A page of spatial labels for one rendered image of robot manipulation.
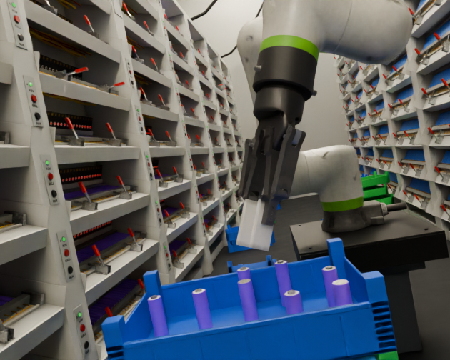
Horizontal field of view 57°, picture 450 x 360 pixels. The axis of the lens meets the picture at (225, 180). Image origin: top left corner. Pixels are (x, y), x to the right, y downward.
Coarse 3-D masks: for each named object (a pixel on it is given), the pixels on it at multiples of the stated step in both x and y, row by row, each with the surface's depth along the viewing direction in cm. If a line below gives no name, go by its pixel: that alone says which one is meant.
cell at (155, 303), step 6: (150, 300) 53; (156, 300) 53; (150, 306) 53; (156, 306) 53; (162, 306) 54; (150, 312) 53; (156, 312) 53; (162, 312) 53; (156, 318) 53; (162, 318) 53; (156, 324) 53; (162, 324) 53; (156, 330) 53; (162, 330) 53; (156, 336) 53
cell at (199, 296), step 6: (192, 294) 53; (198, 294) 52; (204, 294) 52; (198, 300) 52; (204, 300) 52; (198, 306) 52; (204, 306) 52; (198, 312) 52; (204, 312) 52; (198, 318) 52; (204, 318) 52; (210, 318) 53; (198, 324) 53; (204, 324) 52; (210, 324) 53
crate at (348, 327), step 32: (160, 288) 63; (192, 288) 63; (224, 288) 63; (256, 288) 62; (320, 288) 62; (352, 288) 57; (384, 288) 42; (128, 320) 51; (192, 320) 60; (224, 320) 58; (256, 320) 43; (288, 320) 42; (320, 320) 42; (352, 320) 42; (384, 320) 42; (128, 352) 44; (160, 352) 43; (192, 352) 43; (224, 352) 43; (256, 352) 43; (288, 352) 43; (320, 352) 43; (352, 352) 42; (384, 352) 42
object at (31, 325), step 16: (0, 288) 99; (16, 288) 98; (32, 288) 97; (48, 288) 97; (64, 288) 96; (0, 304) 90; (16, 304) 91; (32, 304) 96; (48, 304) 97; (64, 304) 96; (0, 320) 79; (16, 320) 87; (32, 320) 88; (48, 320) 90; (0, 336) 78; (16, 336) 81; (32, 336) 85; (48, 336) 91; (0, 352) 75; (16, 352) 80
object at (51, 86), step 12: (36, 60) 103; (48, 84) 108; (60, 84) 114; (72, 84) 120; (96, 84) 164; (108, 84) 164; (60, 96) 136; (72, 96) 120; (84, 96) 127; (96, 96) 135; (108, 96) 143; (120, 96) 153; (120, 108) 154
